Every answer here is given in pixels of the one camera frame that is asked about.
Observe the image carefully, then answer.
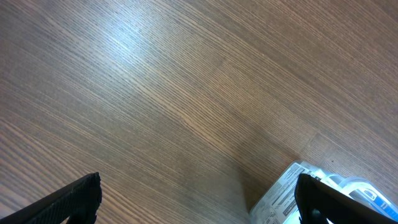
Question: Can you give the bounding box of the blue lozenge box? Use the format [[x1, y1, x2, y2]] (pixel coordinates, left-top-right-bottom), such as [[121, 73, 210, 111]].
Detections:
[[358, 187, 397, 221]]

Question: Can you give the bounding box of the white medicine box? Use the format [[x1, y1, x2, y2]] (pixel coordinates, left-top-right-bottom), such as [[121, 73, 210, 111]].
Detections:
[[249, 161, 325, 224]]

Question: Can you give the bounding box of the clear plastic container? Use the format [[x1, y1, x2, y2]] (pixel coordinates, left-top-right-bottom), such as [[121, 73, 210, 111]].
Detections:
[[249, 161, 397, 224]]

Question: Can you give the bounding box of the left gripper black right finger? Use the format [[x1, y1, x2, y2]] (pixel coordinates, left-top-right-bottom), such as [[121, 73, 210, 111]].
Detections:
[[295, 174, 397, 224]]

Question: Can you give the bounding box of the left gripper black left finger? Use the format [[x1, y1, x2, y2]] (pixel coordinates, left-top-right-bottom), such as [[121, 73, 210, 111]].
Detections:
[[1, 172, 102, 224]]

